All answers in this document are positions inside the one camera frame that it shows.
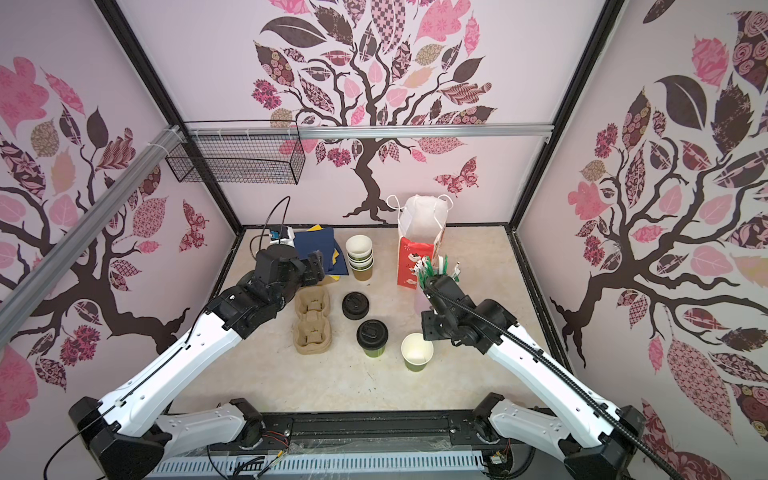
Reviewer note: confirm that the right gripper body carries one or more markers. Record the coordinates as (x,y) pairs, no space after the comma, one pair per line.
(437,326)

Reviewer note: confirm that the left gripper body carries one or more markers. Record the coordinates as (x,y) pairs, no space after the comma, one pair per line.
(308,272)

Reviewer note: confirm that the black cup lid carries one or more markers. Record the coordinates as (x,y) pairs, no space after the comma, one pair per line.
(372,330)

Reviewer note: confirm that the green paper coffee cup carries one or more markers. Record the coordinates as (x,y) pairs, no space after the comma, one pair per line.
(374,350)

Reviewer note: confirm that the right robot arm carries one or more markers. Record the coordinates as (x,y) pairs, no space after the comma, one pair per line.
(593,437)

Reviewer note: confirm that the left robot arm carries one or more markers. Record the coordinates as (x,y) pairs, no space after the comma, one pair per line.
(128,432)

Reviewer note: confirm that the blue napkin stack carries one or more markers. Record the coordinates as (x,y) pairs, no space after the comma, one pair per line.
(323,241)

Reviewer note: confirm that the green white straw packets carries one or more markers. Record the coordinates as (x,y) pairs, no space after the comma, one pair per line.
(427,267)

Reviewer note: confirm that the pulp cup carrier tray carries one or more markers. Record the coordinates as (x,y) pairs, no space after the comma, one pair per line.
(312,332)

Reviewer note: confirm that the stack of paper cups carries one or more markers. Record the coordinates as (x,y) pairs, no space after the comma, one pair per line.
(359,249)

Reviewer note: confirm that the stack of black lids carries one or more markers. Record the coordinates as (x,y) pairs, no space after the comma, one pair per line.
(355,306)

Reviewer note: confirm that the red white paper bag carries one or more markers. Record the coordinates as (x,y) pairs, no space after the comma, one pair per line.
(421,222)

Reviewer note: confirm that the black wire basket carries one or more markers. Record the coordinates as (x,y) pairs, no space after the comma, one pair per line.
(260,152)

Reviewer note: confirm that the white cable duct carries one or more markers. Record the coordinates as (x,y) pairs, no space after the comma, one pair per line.
(318,465)

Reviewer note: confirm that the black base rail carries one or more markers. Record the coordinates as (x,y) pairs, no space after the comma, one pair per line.
(360,429)

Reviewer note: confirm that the aluminium frame bar back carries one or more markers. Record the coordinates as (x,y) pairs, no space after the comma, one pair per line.
(376,132)

